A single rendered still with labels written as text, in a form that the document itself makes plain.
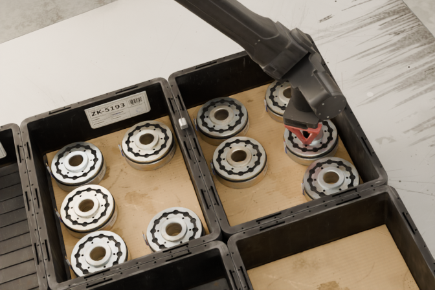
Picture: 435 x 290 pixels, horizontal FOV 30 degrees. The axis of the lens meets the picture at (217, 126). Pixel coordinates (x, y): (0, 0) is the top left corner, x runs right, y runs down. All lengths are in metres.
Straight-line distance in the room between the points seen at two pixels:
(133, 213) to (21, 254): 0.22
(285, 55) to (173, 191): 0.38
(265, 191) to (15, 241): 0.48
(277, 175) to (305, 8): 0.62
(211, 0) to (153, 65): 0.78
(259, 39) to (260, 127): 0.37
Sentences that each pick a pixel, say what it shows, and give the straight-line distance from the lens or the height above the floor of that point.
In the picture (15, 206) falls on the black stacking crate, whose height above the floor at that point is 0.83.
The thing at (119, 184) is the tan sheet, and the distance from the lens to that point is 1.59.
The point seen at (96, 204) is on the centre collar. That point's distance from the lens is 1.53.
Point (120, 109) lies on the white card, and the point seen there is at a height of 0.89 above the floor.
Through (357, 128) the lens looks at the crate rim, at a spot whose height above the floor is 0.93.
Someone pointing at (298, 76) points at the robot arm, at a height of 1.08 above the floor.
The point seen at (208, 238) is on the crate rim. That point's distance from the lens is 1.37.
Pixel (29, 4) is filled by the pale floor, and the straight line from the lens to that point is 3.37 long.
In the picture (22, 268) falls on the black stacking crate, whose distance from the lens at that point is 1.55.
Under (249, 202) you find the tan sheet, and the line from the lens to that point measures 1.52.
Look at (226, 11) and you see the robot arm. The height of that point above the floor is 1.26.
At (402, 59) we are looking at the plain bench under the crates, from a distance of 1.91.
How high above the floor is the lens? 2.08
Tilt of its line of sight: 50 degrees down
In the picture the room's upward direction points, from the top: 12 degrees counter-clockwise
